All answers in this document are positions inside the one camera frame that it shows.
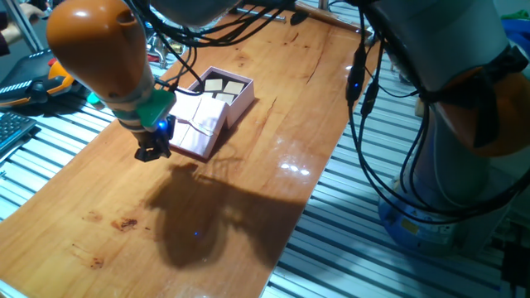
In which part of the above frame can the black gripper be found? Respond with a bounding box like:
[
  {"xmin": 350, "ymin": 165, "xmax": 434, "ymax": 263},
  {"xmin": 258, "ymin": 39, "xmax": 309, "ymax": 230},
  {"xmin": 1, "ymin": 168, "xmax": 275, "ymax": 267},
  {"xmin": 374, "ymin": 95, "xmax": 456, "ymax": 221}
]
[{"xmin": 131, "ymin": 117, "xmax": 176, "ymax": 162}]

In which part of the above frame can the white gift box tray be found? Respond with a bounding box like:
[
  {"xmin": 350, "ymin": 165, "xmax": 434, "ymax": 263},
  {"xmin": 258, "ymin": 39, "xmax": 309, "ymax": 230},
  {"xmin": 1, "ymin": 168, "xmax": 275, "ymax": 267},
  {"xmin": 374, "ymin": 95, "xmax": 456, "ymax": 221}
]
[{"xmin": 185, "ymin": 65, "xmax": 256, "ymax": 130}]

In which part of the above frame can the operator bare hand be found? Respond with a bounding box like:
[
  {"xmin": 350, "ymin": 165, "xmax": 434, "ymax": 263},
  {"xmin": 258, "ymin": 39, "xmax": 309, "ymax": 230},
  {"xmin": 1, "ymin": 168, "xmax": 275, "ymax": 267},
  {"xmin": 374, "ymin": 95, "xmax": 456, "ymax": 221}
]
[{"xmin": 18, "ymin": 2, "xmax": 45, "ymax": 26}]

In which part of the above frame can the small teal object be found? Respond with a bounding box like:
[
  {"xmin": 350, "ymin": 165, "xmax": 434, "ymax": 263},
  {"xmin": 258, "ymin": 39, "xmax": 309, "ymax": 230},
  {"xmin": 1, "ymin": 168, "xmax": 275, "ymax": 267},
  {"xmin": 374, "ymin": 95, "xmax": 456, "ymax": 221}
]
[{"xmin": 85, "ymin": 91, "xmax": 104, "ymax": 111}]

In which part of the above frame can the glossy wooden board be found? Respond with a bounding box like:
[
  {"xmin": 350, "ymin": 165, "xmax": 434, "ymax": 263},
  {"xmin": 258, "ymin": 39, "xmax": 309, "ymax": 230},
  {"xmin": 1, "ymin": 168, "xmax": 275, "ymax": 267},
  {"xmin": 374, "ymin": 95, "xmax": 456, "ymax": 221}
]
[{"xmin": 0, "ymin": 6, "xmax": 380, "ymax": 298}]

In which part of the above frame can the black computer keyboard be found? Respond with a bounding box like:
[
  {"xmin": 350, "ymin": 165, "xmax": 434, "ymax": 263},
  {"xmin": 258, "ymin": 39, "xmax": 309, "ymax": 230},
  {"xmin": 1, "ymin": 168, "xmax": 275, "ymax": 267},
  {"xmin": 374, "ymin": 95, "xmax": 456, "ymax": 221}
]
[{"xmin": 0, "ymin": 111, "xmax": 38, "ymax": 154}]

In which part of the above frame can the orange and black teach pendant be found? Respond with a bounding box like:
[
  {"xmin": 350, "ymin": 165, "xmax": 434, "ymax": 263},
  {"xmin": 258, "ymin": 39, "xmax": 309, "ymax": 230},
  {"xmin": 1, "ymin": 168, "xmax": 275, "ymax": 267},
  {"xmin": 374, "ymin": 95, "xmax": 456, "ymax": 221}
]
[{"xmin": 0, "ymin": 48, "xmax": 90, "ymax": 109}]

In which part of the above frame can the blue plastic bag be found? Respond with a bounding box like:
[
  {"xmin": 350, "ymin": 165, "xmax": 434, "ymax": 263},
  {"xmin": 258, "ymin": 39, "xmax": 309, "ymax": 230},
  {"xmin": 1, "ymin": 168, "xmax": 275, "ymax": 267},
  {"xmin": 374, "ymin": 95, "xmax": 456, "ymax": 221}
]
[{"xmin": 499, "ymin": 10, "xmax": 530, "ymax": 57}]

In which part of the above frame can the green mounting bracket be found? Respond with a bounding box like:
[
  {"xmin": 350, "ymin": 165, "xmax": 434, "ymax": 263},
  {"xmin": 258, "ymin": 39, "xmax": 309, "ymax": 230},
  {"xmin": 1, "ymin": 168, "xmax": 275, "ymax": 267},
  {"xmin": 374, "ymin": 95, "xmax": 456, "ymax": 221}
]
[{"xmin": 111, "ymin": 89, "xmax": 177, "ymax": 130}]

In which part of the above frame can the black wrist cable bundle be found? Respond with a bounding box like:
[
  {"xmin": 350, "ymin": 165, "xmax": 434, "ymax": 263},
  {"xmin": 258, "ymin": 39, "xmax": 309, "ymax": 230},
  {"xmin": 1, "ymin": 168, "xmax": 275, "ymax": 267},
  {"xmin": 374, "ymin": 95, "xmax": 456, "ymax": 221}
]
[{"xmin": 123, "ymin": 0, "xmax": 299, "ymax": 97}]

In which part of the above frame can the black cable with lit connector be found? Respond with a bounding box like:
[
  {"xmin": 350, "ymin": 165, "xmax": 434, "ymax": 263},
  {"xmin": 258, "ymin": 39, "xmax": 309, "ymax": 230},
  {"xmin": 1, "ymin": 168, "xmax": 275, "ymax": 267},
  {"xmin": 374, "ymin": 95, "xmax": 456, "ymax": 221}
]
[{"xmin": 345, "ymin": 7, "xmax": 530, "ymax": 227}]

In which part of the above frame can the black cable with plain connector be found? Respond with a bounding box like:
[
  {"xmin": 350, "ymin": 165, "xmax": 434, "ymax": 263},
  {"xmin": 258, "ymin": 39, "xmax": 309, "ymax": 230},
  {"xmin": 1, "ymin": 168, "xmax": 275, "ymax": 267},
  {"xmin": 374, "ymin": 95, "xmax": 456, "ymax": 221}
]
[{"xmin": 359, "ymin": 41, "xmax": 530, "ymax": 220}]

